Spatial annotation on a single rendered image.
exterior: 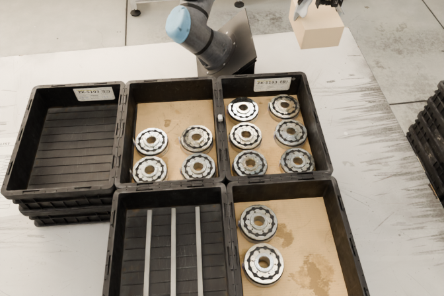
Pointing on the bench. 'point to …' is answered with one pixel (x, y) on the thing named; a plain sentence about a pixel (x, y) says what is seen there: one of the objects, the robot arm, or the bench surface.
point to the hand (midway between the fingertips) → (316, 17)
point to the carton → (316, 26)
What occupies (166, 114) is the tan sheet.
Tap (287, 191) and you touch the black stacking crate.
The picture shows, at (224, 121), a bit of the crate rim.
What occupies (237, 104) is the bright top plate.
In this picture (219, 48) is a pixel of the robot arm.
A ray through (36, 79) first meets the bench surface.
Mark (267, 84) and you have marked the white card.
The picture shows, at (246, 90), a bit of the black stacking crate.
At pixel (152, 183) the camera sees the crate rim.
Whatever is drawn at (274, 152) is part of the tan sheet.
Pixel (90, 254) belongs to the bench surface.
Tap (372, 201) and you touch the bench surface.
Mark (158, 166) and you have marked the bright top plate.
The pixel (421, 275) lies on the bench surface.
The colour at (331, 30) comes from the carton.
